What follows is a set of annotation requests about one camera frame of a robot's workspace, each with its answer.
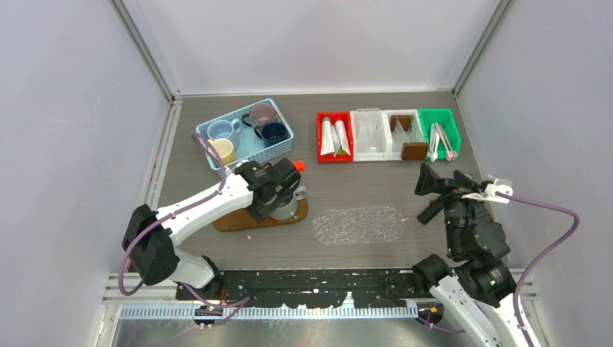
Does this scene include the grey-green mug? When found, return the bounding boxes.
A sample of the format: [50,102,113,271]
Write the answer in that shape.
[270,186,307,221]

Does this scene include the white toothpaste tube red cap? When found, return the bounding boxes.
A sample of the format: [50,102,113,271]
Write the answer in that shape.
[335,120,351,155]

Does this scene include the white plastic bin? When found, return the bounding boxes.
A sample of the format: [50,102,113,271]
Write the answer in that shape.
[350,108,389,162]
[384,109,419,160]

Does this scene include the oval wooden tray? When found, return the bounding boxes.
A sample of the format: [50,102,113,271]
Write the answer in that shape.
[213,200,309,232]

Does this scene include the clear textured acrylic holder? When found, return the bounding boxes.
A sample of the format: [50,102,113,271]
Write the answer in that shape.
[354,108,385,153]

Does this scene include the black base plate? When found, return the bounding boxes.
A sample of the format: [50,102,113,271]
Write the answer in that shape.
[197,269,432,309]

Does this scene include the white plastic bin left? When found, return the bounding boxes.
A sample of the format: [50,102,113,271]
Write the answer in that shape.
[350,108,389,162]

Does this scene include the mauve mug black handle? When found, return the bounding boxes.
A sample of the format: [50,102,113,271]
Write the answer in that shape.
[241,102,277,128]

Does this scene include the cream mug yellow handle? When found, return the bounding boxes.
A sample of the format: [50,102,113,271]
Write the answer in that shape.
[208,138,236,166]

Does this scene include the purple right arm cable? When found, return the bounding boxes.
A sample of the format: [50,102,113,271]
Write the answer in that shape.
[416,195,581,347]

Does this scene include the dark blue mug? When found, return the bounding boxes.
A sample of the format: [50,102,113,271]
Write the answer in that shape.
[254,121,289,147]

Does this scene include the clear textured oval tray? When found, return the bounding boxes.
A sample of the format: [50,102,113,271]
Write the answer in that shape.
[312,207,406,246]

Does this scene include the pink toothbrush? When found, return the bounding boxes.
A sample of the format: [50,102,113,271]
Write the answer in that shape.
[434,123,455,161]

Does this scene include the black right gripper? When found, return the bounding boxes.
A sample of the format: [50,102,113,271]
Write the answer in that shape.
[413,162,486,255]

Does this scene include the light blue perforated basket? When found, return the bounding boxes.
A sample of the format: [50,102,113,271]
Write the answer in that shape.
[195,98,294,169]

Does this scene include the white plastic bin right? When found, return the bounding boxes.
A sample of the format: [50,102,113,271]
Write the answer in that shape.
[384,109,419,160]

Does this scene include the brown wooden holder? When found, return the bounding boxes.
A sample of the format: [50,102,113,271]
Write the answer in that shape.
[400,142,429,160]

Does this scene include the red plastic bin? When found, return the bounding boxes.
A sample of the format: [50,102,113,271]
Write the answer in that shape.
[317,111,353,163]

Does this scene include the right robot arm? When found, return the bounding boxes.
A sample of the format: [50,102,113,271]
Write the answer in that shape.
[412,163,540,346]

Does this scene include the light blue mug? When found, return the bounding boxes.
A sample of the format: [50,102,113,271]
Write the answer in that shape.
[206,119,242,145]

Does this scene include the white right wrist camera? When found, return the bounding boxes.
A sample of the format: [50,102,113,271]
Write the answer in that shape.
[462,178,513,204]

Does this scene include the orange block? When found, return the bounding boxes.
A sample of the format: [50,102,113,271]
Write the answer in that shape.
[293,161,305,172]

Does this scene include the green plastic bin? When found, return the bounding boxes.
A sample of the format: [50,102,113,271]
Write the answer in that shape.
[418,108,462,160]

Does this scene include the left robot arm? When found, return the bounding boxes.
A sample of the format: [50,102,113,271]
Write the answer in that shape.
[122,158,301,299]

